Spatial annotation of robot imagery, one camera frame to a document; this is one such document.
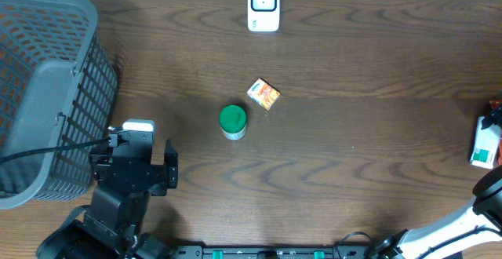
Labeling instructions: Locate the grey plastic basket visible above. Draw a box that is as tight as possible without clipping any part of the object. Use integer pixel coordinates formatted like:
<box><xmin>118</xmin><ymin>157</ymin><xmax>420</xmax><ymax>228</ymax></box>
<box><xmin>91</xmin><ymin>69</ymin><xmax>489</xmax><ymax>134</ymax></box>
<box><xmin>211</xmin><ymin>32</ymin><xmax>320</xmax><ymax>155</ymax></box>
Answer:
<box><xmin>1</xmin><ymin>0</ymin><xmax>118</xmax><ymax>210</ymax></box>

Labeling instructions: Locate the white green box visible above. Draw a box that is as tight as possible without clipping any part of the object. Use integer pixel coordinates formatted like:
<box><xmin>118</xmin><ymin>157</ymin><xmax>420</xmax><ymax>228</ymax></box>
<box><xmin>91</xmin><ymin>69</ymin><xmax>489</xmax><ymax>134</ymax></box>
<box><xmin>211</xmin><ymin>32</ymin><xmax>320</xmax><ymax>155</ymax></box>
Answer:
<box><xmin>469</xmin><ymin>117</ymin><xmax>499</xmax><ymax>170</ymax></box>

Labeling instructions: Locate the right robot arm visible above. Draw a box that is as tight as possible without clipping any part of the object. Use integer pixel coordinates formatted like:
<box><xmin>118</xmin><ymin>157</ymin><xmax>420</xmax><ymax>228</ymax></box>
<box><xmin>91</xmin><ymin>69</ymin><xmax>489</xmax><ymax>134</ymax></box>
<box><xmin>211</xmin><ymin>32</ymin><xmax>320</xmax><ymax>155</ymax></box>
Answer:
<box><xmin>365</xmin><ymin>166</ymin><xmax>501</xmax><ymax>258</ymax></box>

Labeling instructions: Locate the black cable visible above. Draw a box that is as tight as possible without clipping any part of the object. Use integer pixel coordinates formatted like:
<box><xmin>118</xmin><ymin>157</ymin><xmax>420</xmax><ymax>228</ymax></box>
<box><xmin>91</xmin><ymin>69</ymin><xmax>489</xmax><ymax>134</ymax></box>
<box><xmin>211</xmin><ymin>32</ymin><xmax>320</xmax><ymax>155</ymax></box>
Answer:
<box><xmin>0</xmin><ymin>135</ymin><xmax>118</xmax><ymax>165</ymax></box>
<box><xmin>336</xmin><ymin>230</ymin><xmax>373</xmax><ymax>252</ymax></box>

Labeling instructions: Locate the white barcode scanner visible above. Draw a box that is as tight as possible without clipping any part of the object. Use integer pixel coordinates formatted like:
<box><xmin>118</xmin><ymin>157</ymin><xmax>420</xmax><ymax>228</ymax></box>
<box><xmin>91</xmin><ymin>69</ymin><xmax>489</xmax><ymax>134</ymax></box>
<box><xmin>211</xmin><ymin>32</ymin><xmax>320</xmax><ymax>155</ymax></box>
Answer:
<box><xmin>247</xmin><ymin>0</ymin><xmax>281</xmax><ymax>32</ymax></box>

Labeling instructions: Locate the black mounting rail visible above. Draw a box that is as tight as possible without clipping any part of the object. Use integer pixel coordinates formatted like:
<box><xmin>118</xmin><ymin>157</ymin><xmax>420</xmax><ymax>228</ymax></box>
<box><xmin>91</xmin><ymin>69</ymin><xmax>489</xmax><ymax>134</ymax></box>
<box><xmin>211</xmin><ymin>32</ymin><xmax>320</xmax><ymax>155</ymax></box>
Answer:
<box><xmin>170</xmin><ymin>245</ymin><xmax>369</xmax><ymax>259</ymax></box>

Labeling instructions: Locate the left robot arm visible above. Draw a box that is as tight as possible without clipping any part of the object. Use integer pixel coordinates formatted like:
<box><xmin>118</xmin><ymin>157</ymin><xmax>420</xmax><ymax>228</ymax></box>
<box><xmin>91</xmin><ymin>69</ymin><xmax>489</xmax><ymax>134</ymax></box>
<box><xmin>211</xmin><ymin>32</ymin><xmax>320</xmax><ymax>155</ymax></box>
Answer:
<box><xmin>36</xmin><ymin>130</ymin><xmax>178</xmax><ymax>258</ymax></box>

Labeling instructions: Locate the right black cable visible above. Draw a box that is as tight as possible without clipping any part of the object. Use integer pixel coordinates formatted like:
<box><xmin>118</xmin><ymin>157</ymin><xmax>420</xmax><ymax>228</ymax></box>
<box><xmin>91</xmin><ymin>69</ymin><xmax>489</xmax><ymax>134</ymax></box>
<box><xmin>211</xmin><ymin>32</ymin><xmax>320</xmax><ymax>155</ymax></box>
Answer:
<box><xmin>336</xmin><ymin>230</ymin><xmax>373</xmax><ymax>252</ymax></box>

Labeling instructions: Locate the green lidded jar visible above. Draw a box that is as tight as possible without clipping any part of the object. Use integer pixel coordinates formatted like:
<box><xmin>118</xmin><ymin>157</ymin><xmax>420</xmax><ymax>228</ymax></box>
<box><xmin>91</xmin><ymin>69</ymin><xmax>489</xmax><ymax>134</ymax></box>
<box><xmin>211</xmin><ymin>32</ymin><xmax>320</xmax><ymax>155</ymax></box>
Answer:
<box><xmin>219</xmin><ymin>105</ymin><xmax>247</xmax><ymax>140</ymax></box>

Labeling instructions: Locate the left black cable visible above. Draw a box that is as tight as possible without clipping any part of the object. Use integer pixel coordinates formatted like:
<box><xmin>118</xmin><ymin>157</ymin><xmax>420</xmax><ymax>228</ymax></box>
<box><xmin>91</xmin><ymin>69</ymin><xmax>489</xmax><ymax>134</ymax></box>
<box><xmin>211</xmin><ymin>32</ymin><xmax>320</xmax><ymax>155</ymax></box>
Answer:
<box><xmin>0</xmin><ymin>135</ymin><xmax>118</xmax><ymax>165</ymax></box>

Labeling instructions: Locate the small orange box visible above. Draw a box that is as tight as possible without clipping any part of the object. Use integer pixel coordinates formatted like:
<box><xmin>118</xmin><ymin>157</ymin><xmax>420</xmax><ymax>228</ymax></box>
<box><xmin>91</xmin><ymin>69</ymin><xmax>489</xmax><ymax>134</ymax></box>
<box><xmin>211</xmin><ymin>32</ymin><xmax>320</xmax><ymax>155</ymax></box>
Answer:
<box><xmin>247</xmin><ymin>78</ymin><xmax>281</xmax><ymax>111</ymax></box>

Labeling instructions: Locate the orange snack bar wrapper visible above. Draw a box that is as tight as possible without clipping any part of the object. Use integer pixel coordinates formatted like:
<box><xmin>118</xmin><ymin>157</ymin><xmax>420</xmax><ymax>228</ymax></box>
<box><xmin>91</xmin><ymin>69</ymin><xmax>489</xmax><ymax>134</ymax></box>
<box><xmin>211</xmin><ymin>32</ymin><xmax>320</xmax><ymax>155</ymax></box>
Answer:
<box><xmin>489</xmin><ymin>100</ymin><xmax>502</xmax><ymax>166</ymax></box>

